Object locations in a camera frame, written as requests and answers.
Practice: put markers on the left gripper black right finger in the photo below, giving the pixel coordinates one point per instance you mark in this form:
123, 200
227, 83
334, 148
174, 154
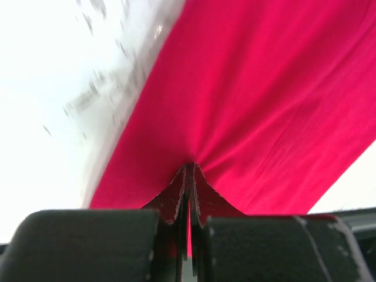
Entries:
205, 202

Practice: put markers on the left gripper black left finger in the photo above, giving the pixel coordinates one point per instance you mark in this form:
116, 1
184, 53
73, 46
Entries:
170, 244

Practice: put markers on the crimson red t shirt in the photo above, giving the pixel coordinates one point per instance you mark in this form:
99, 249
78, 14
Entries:
274, 100

